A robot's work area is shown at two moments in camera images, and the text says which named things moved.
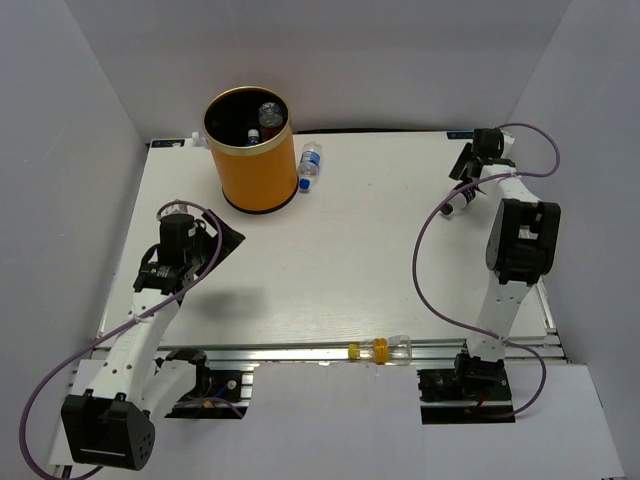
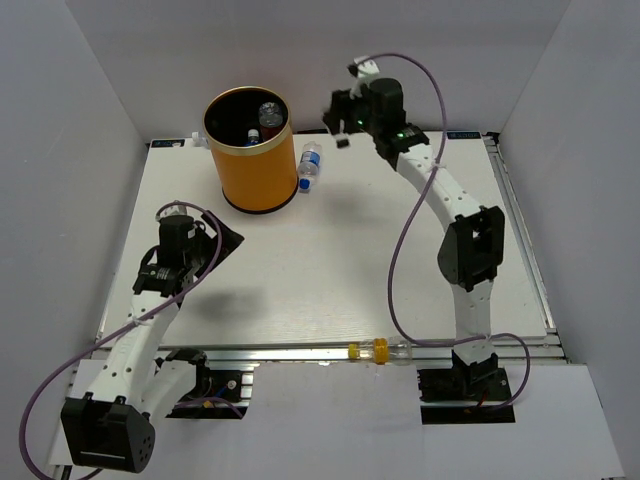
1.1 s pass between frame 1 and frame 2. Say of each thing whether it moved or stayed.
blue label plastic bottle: stayed
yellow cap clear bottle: stayed
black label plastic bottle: moved
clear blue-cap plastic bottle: stayed
